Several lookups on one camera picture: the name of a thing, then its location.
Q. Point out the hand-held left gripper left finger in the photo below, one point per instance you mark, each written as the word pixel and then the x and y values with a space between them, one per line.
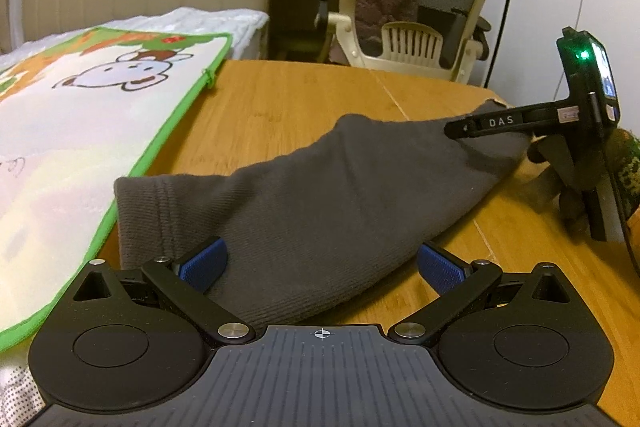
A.
pixel 205 267

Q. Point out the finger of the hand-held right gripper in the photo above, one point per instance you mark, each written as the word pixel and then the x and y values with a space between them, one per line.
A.
pixel 495 123

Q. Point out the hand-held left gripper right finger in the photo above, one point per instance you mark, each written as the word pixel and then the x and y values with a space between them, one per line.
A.
pixel 442 272

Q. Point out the dark grey pants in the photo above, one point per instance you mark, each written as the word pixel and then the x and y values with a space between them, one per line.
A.
pixel 325 207

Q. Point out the person's right hand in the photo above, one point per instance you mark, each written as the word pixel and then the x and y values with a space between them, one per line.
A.
pixel 565 202

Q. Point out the cartoon printed mat green border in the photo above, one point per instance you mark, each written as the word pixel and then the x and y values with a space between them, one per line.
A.
pixel 75 157

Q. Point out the white quilted bed cover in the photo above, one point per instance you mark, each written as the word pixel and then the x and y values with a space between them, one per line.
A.
pixel 225 19

